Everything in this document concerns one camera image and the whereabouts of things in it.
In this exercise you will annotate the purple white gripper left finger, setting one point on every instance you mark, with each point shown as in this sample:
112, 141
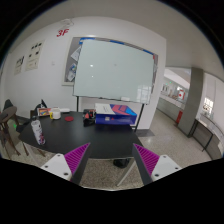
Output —
69, 166

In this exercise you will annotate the dark wooden chair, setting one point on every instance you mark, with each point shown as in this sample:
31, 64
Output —
9, 112

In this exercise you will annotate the black table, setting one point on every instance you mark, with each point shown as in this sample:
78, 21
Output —
106, 141

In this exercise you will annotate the red fire extinguisher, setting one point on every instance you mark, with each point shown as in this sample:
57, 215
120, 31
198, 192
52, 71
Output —
179, 117

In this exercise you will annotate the black red tool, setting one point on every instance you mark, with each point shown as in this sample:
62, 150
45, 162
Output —
89, 116

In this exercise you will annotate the colourful book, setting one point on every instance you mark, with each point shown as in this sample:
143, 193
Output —
43, 112

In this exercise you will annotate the white poster small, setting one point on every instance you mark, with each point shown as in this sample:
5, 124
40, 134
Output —
18, 65

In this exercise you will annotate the clear plastic water bottle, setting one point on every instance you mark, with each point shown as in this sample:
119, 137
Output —
37, 130

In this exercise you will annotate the white poster large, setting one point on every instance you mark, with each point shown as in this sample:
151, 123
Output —
34, 55

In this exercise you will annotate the red round coaster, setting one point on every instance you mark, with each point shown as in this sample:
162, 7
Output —
69, 118

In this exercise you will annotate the blue cardboard box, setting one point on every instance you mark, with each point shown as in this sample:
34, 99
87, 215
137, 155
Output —
114, 114

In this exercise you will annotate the grey pillar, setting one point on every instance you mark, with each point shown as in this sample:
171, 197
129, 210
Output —
193, 101

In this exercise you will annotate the white mug yellow handle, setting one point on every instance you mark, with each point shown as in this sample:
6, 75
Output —
55, 113

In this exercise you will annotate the grey notice board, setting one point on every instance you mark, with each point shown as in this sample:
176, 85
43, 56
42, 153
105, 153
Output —
71, 61

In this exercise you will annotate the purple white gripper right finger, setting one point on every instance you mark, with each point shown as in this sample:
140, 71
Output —
151, 166

